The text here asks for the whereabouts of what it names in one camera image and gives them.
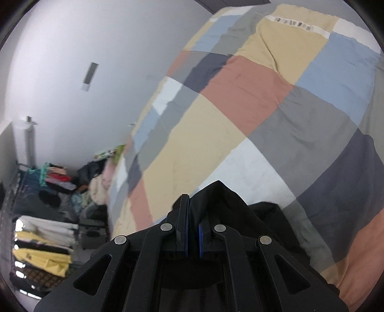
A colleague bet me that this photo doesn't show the green packet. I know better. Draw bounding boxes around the green packet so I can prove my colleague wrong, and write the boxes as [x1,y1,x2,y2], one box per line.
[95,145,126,159]

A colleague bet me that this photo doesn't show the yellow hoodie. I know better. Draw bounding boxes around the yellow hoodie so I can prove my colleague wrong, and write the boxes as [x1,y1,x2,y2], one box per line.
[12,231,72,276]

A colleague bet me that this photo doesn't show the brown patterned scarf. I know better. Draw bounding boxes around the brown patterned scarf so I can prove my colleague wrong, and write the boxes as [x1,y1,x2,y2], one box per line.
[12,267,68,293]

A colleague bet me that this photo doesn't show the black puffer jacket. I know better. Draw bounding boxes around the black puffer jacket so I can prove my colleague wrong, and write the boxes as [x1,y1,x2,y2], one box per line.
[162,180,341,312]

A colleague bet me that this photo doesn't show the teal hanger with coloured clothes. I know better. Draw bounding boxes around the teal hanger with coloured clothes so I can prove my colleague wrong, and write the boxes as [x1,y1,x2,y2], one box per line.
[28,163,77,191]

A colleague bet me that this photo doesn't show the pile of clothes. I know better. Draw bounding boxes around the pile of clothes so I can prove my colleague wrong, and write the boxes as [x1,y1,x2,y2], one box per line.
[70,160,120,216]

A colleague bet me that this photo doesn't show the black hanging garment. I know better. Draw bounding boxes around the black hanging garment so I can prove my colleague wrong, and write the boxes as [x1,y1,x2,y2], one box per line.
[15,238,74,255]

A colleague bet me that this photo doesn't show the white air conditioner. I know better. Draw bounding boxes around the white air conditioner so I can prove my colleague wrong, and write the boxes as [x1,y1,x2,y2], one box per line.
[13,117,38,168]

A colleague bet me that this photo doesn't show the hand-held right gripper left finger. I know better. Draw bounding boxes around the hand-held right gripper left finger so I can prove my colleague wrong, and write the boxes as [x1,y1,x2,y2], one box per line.
[34,194,190,312]

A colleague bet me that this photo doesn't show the patchwork checked bed blanket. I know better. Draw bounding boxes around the patchwork checked bed blanket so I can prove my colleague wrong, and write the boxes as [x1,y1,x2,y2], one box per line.
[107,3,383,311]

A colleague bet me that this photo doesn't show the cream plush pillow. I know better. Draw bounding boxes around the cream plush pillow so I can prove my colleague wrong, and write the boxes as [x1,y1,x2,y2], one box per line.
[88,177,110,206]

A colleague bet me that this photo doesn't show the black suitcase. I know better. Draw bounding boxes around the black suitcase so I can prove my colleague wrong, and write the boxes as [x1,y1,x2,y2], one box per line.
[78,217,109,249]

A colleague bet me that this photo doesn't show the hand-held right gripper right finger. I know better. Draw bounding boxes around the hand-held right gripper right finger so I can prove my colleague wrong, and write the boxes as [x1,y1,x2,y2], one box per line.
[198,220,350,312]

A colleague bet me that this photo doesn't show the white hanging garment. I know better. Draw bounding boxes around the white hanging garment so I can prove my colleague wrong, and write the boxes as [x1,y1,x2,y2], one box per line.
[18,215,79,245]

